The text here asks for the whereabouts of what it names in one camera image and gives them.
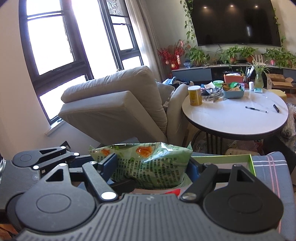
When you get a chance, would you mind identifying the pile of dark wrappers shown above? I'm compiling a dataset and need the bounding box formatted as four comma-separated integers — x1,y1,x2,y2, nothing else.
201,86,223,102

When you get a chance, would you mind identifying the dark-framed window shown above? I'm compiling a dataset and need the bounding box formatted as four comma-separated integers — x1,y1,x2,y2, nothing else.
18,0,96,131
99,0,146,72

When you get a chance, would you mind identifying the yellow stool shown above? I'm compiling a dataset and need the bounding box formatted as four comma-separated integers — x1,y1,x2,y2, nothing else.
268,89,287,100

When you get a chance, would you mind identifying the potted green plant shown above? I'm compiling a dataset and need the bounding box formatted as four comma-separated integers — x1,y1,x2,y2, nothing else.
220,46,241,64
240,46,258,63
185,46,210,67

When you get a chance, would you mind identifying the black pen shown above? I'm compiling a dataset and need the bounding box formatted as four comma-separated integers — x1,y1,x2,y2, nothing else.
245,106,269,113

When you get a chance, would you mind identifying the blue plastic basket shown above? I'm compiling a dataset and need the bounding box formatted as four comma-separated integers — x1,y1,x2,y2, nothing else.
222,83,245,99

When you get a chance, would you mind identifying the sheer white curtain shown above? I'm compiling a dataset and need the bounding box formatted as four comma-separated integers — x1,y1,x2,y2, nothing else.
125,0,167,82

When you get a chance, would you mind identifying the green snack bag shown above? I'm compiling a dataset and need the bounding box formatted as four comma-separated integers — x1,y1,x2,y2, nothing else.
89,142,193,189

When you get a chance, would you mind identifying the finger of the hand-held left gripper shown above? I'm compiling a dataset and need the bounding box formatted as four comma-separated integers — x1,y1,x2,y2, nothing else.
32,140,80,171

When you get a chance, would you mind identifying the white fluffy fur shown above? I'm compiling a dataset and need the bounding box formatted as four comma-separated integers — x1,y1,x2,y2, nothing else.
281,103,296,139

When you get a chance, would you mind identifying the pile of blue clothes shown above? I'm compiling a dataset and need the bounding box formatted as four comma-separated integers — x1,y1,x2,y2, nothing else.
162,77,195,88

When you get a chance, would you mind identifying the glass vase with green plant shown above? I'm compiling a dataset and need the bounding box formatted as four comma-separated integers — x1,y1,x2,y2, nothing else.
251,56,271,90

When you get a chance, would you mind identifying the green cardboard box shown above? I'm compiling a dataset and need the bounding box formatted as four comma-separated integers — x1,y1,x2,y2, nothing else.
191,154,257,183

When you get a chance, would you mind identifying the open brown cardboard box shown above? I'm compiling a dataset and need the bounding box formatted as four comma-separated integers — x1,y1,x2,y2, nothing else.
265,73,294,90

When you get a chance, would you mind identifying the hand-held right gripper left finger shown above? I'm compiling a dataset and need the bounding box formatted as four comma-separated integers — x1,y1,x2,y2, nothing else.
39,152,119,203

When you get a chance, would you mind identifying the hanging green vine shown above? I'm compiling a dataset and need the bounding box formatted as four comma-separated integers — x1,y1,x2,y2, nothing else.
184,0,197,42
273,7,287,49

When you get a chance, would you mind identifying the round white table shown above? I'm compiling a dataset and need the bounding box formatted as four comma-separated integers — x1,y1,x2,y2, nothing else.
181,89,289,154

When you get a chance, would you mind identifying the black wall television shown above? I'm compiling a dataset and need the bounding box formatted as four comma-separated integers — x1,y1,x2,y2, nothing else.
185,0,282,47

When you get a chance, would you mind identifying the yellow can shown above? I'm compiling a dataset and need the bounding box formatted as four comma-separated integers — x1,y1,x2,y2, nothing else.
188,85,203,106

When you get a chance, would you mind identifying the orange tissue box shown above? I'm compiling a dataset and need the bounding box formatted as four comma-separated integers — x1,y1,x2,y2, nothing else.
223,72,244,84

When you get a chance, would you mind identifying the row of potted green plants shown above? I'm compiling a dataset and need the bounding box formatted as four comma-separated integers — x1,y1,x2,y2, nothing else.
264,47,296,68

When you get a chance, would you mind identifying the grey television cabinet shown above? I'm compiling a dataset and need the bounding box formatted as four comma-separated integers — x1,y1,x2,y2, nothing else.
171,64,296,84

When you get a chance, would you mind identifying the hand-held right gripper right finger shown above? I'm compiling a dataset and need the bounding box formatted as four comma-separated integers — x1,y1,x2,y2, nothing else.
180,159,257,203

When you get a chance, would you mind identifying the beige armchair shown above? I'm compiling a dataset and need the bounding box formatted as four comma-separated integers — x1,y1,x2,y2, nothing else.
58,66,192,149

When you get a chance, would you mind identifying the red flower decoration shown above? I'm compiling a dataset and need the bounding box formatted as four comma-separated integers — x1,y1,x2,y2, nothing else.
157,40,185,70

